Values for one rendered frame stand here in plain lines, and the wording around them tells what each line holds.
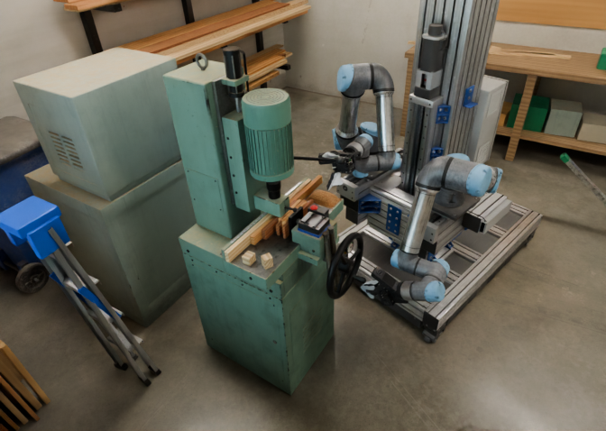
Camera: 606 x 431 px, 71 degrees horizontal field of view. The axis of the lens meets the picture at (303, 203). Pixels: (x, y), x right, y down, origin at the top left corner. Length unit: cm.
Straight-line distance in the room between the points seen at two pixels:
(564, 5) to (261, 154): 346
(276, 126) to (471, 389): 166
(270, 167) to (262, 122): 19
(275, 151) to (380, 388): 137
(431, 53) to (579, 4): 262
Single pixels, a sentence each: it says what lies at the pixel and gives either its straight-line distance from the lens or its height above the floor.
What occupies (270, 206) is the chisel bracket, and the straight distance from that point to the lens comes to 177.
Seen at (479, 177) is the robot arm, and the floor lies 123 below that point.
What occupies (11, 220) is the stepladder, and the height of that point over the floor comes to 116.
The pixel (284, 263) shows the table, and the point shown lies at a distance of 168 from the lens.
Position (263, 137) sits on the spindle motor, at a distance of 154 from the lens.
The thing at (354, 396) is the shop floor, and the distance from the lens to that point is 236.
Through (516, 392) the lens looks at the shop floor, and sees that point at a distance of 255.
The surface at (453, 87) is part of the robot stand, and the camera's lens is 214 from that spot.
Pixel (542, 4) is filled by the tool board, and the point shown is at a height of 121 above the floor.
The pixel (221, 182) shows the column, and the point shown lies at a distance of 177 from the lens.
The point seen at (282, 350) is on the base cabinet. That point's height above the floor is 36.
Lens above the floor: 204
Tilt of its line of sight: 36 degrees down
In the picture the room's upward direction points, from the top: 3 degrees counter-clockwise
